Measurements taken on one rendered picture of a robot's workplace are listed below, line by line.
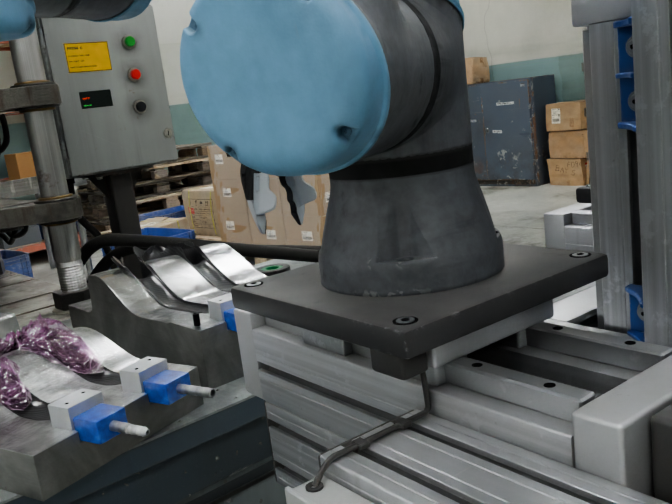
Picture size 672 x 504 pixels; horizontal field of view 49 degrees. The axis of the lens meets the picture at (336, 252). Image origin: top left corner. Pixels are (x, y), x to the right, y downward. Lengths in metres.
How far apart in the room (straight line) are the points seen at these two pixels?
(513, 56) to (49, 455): 8.07
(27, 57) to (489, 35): 7.46
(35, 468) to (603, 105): 0.68
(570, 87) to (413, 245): 7.78
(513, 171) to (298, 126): 7.77
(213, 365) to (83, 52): 1.05
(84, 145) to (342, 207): 1.39
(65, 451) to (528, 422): 0.57
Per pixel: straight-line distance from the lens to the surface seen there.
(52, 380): 1.06
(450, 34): 0.56
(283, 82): 0.41
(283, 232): 5.33
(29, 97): 1.72
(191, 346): 1.10
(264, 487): 1.19
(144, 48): 2.01
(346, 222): 0.56
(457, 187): 0.56
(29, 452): 0.89
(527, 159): 8.04
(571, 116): 7.83
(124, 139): 1.96
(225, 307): 1.09
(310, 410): 0.68
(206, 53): 0.43
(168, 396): 0.95
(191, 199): 6.64
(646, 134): 0.61
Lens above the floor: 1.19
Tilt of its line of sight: 12 degrees down
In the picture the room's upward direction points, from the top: 7 degrees counter-clockwise
